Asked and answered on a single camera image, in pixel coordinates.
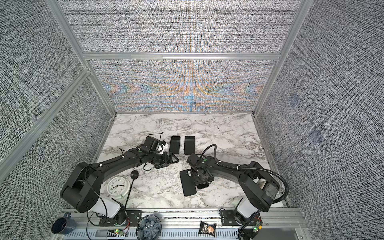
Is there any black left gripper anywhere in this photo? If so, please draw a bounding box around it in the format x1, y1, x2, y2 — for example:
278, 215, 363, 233
149, 151, 180, 169

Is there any black phone case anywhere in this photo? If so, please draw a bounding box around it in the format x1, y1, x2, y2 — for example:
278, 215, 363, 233
180, 170, 197, 197

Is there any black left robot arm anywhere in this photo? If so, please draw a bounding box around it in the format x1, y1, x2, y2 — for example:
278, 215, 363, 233
60, 148, 179, 213

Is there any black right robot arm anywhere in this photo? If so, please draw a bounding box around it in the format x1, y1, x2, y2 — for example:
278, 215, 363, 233
180, 154, 286, 225

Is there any black snack packet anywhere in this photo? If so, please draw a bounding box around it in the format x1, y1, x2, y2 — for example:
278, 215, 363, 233
199, 221, 217, 238

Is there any white analog alarm clock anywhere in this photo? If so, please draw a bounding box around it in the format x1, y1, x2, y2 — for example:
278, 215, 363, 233
107, 176, 131, 200

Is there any dark blue mug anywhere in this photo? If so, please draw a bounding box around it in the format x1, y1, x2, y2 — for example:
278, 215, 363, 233
51, 212, 77, 235

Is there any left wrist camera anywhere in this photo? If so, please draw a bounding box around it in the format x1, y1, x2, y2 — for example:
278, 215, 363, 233
143, 135, 169, 154

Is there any black corrugated right cable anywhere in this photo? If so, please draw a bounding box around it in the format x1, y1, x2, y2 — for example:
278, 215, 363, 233
199, 143, 290, 205

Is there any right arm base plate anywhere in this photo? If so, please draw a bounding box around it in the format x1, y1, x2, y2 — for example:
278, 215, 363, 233
219, 209, 240, 227

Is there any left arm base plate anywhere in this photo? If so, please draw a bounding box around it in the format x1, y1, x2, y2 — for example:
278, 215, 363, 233
98, 210, 143, 227

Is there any aluminium front rail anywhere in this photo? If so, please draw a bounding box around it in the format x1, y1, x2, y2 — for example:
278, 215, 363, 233
50, 208, 311, 240

